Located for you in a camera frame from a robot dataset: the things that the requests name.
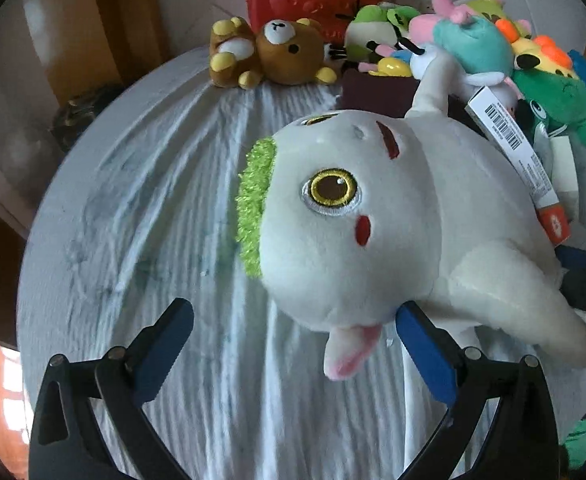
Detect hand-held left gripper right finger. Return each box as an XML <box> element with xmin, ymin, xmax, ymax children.
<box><xmin>395</xmin><ymin>302</ymin><xmax>560</xmax><ymax>480</ymax></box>

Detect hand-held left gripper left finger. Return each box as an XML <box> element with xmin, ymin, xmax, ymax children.
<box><xmin>29</xmin><ymin>298</ymin><xmax>195</xmax><ymax>480</ymax></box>

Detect white plush with green mouth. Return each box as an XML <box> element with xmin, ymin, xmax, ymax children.
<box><xmin>235</xmin><ymin>52</ymin><xmax>586</xmax><ymax>383</ymax></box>

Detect green cloth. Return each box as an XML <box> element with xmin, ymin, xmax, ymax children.
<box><xmin>563</xmin><ymin>417</ymin><xmax>586</xmax><ymax>466</ymax></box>

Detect green frog plush orange crest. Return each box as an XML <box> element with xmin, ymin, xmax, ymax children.
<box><xmin>513</xmin><ymin>35</ymin><xmax>586</xmax><ymax>136</ymax></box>

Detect dark box with gold ribbon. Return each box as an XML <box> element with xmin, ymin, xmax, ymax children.
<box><xmin>50</xmin><ymin>85</ymin><xmax>124</xmax><ymax>153</ymax></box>

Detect teal plush toy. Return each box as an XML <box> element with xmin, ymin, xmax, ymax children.
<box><xmin>433</xmin><ymin>12</ymin><xmax>514</xmax><ymax>76</ymax></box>

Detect dark maroon cloth item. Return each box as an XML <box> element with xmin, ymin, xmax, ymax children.
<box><xmin>342</xmin><ymin>67</ymin><xmax>469</xmax><ymax>126</ymax></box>

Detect yellow-green plush pink horns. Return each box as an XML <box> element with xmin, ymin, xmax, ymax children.
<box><xmin>466</xmin><ymin>0</ymin><xmax>531</xmax><ymax>41</ymax></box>

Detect small yellow blue toy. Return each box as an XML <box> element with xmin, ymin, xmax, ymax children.
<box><xmin>368</xmin><ymin>50</ymin><xmax>414</xmax><ymax>78</ymax></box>

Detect light green frog plush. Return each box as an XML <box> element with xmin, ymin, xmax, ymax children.
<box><xmin>345</xmin><ymin>4</ymin><xmax>421</xmax><ymax>61</ymax></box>

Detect wooden door frame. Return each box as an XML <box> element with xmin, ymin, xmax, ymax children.
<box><xmin>43</xmin><ymin>0</ymin><xmax>174</xmax><ymax>91</ymax></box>

